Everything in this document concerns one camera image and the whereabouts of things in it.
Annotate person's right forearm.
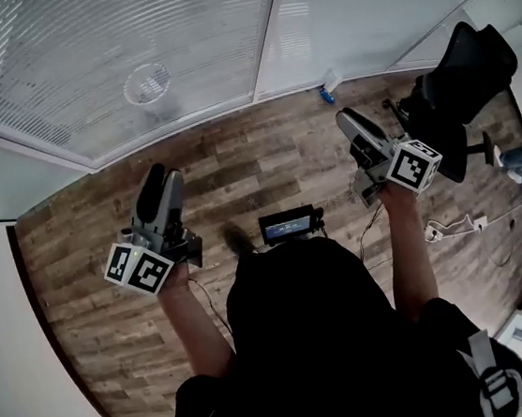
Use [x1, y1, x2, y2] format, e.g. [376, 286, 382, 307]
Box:
[376, 177, 444, 330]

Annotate white partition post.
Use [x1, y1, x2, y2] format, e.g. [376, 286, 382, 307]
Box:
[239, 0, 301, 105]

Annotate black office chair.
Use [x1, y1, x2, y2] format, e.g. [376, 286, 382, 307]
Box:
[373, 14, 522, 193]

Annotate person's left forearm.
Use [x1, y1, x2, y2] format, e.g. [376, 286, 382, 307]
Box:
[154, 258, 240, 386]

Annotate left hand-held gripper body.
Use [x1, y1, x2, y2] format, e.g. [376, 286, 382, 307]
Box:
[97, 212, 209, 302]

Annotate fuzzy black microphone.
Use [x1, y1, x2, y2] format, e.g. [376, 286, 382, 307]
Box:
[221, 219, 259, 259]

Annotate grey shoulder strap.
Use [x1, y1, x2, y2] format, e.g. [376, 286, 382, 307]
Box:
[463, 324, 522, 417]

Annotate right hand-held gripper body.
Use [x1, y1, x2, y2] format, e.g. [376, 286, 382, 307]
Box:
[346, 135, 449, 212]

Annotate thin gripper cable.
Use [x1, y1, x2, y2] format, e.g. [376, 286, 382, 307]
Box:
[187, 273, 234, 340]
[351, 201, 395, 273]

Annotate white wall plug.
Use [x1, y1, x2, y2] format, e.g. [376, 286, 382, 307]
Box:
[422, 222, 447, 244]

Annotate frosted glass door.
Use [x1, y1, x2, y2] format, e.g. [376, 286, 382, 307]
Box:
[0, 103, 99, 223]

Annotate person in white shirt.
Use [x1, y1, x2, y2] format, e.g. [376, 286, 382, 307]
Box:
[143, 213, 522, 417]

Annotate white power cable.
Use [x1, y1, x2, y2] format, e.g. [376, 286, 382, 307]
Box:
[425, 206, 522, 244]

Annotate white mesh wastebasket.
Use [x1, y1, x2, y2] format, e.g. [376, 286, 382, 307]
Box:
[120, 60, 182, 126]

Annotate black chest-mounted screen device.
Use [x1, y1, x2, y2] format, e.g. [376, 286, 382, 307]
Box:
[257, 201, 329, 250]

